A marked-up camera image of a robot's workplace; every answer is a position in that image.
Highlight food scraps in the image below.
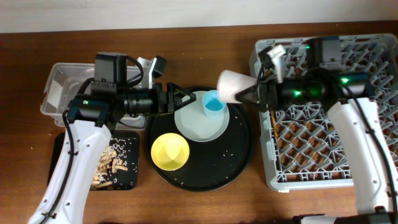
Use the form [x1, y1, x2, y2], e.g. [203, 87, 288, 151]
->
[91, 138, 137, 189]

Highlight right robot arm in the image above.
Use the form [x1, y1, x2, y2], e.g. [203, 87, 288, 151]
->
[238, 34, 397, 223]

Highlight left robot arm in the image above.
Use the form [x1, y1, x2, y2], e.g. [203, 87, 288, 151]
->
[29, 52, 196, 223]

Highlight black rectangular tray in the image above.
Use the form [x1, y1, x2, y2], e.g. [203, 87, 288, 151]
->
[47, 131, 141, 192]

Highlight yellow bowl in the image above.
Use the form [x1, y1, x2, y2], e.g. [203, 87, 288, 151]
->
[150, 133, 190, 171]

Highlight pink cup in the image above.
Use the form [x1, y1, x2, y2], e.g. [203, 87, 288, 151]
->
[217, 70, 257, 103]

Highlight clear plastic bin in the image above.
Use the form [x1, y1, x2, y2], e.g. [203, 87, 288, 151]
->
[40, 63, 146, 130]

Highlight wooden chopstick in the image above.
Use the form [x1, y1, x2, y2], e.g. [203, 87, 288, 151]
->
[270, 110, 278, 140]

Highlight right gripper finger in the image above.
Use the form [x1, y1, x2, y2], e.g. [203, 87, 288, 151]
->
[240, 81, 258, 93]
[235, 90, 261, 105]

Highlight round black tray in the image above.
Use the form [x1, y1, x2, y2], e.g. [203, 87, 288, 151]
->
[144, 104, 254, 192]

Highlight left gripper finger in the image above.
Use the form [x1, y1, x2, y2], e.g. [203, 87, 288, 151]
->
[172, 98, 196, 111]
[171, 85, 197, 100]

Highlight light grey plate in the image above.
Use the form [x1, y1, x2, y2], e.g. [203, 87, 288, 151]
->
[174, 90, 229, 142]

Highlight blue cup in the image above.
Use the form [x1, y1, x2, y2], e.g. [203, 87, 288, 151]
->
[202, 90, 226, 118]

